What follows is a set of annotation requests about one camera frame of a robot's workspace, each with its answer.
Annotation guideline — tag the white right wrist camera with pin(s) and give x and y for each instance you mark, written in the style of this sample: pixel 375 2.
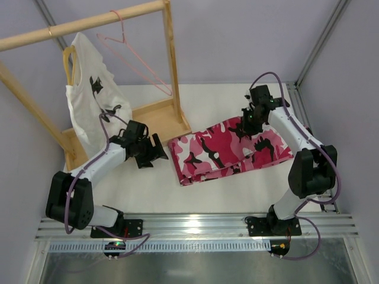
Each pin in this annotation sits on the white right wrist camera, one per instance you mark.
pixel 248 97

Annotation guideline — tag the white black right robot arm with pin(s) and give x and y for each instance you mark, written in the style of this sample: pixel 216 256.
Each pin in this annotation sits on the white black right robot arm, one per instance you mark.
pixel 311 173

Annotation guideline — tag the wooden clothes rack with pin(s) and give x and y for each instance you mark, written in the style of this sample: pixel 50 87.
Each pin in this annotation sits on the wooden clothes rack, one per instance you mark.
pixel 164 117

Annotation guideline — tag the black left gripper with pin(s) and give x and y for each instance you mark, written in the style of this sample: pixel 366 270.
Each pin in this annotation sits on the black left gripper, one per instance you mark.
pixel 148 151

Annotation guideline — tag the pink camouflage trousers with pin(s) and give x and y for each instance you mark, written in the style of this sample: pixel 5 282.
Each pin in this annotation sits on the pink camouflage trousers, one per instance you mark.
pixel 223 150

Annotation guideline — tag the white printed t-shirt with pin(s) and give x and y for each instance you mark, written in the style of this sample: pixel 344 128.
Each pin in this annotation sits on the white printed t-shirt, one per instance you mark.
pixel 94 99

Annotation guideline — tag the slotted grey cable duct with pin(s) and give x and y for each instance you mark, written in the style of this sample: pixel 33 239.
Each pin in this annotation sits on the slotted grey cable duct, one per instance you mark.
pixel 159 246

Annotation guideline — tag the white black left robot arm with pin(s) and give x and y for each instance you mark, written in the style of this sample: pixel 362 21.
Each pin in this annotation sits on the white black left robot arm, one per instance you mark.
pixel 71 198

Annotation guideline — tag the yellow wooden hanger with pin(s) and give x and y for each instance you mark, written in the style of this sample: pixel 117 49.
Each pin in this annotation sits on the yellow wooden hanger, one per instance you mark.
pixel 69 57

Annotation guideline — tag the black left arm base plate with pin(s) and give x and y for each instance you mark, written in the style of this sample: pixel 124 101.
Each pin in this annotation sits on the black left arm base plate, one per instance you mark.
pixel 126 228

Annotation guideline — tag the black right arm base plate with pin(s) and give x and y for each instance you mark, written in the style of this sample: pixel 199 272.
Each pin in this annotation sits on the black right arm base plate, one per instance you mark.
pixel 263 227

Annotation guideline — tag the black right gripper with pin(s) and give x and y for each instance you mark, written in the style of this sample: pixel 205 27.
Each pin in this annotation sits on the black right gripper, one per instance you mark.
pixel 250 125

